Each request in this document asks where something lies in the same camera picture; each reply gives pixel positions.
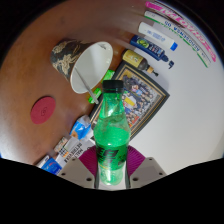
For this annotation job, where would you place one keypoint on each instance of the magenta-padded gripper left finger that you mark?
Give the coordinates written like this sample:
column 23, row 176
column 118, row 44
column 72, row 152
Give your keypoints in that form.
column 76, row 171

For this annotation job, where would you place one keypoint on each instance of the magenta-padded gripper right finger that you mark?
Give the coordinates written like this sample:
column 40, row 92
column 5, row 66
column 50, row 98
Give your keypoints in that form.
column 146, row 171

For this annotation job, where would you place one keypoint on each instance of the green plastic drink bottle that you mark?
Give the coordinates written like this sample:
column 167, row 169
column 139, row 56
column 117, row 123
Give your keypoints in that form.
column 111, row 143

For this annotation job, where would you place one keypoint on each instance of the white paper gift bag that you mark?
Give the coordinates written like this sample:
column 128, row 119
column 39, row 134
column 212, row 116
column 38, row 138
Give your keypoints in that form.
column 78, row 151

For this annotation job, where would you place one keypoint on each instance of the puzzle cube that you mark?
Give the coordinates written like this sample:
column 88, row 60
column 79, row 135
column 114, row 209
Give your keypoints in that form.
column 63, row 154

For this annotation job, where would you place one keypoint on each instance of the blue detergent bottle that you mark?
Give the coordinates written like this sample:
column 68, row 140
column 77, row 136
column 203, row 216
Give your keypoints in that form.
column 53, row 166

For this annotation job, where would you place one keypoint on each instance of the patterned snack packet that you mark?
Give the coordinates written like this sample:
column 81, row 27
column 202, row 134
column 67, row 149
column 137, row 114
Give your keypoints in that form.
column 61, row 142

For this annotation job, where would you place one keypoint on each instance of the blue tissue pack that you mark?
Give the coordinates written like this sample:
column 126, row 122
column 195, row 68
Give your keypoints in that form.
column 80, row 127

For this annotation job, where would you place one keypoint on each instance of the flat round red coaster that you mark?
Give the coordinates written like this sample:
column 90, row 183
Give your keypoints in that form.
column 43, row 110

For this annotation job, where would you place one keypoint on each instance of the framed group picture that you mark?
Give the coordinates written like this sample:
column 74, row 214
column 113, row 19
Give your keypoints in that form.
column 146, row 96

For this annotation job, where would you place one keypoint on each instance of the thin grey stick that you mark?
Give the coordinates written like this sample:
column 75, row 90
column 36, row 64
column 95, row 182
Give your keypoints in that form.
column 86, row 85

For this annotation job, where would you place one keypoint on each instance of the amber pump bottle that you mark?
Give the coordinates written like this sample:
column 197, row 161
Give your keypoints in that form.
column 135, row 59

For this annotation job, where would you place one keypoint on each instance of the patterned paper cup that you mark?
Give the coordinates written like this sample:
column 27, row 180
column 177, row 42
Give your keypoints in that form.
column 66, row 56

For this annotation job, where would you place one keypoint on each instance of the dark blue pump bottle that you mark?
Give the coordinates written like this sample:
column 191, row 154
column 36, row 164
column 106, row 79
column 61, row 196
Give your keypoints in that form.
column 148, row 48

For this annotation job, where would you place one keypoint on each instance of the white bottle with blue cap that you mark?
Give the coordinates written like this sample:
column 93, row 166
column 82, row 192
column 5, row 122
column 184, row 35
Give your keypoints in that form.
column 155, row 33

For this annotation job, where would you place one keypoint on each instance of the green and white tube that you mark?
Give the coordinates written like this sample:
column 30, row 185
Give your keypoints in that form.
column 176, row 33

